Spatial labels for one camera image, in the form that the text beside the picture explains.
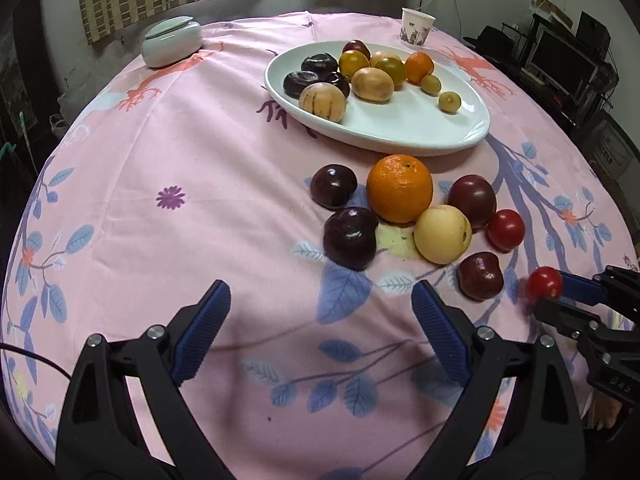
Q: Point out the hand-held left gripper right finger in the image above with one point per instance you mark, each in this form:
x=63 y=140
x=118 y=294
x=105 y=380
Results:
x=442 y=332

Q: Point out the white labelled appliance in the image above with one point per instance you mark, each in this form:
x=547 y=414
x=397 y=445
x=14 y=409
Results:
x=610 y=145

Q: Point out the person's right hand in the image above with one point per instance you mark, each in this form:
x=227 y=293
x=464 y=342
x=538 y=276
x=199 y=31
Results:
x=607 y=412

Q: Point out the cardboard box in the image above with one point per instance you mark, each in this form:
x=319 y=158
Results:
x=550 y=7

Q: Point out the small orange mandarin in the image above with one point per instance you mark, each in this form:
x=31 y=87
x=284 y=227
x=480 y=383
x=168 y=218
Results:
x=419 y=67

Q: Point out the white round plate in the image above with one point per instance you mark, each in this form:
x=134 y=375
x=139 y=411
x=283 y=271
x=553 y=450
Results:
x=410 y=125

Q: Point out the red cherry tomato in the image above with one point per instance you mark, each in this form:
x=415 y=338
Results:
x=544 y=282

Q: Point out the pale yellow peach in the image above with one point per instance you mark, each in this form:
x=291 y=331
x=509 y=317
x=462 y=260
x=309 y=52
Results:
x=442 y=234

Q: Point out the green-yellow tomato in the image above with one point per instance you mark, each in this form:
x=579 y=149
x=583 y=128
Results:
x=392 y=71

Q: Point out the black speaker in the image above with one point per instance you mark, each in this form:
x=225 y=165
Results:
x=594 y=30

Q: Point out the large orange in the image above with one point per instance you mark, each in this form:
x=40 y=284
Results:
x=400 y=188

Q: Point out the white lidded ceramic jar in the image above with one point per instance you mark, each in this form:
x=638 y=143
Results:
x=171 y=42

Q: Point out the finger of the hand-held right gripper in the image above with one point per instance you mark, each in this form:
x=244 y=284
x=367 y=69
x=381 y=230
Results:
x=575 y=284
x=565 y=315

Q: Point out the pink floral tablecloth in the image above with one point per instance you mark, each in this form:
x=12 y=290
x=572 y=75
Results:
x=175 y=160

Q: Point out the striped pepino melon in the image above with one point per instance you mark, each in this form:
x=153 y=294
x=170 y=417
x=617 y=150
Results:
x=322 y=102

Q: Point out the tan yellow oval fruit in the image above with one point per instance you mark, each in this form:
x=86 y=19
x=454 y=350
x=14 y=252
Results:
x=372 y=84

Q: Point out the patterned paper cup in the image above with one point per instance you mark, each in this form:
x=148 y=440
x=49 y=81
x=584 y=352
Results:
x=416 y=30

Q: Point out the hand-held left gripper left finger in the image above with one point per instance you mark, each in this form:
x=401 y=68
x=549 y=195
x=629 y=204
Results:
x=200 y=330

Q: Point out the computer monitor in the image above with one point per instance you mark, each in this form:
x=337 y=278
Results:
x=565 y=60

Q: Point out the dark purple plum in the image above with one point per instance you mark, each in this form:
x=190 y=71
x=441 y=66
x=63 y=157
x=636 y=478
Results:
x=350 y=237
x=333 y=186
x=317 y=64
x=299 y=82
x=337 y=82

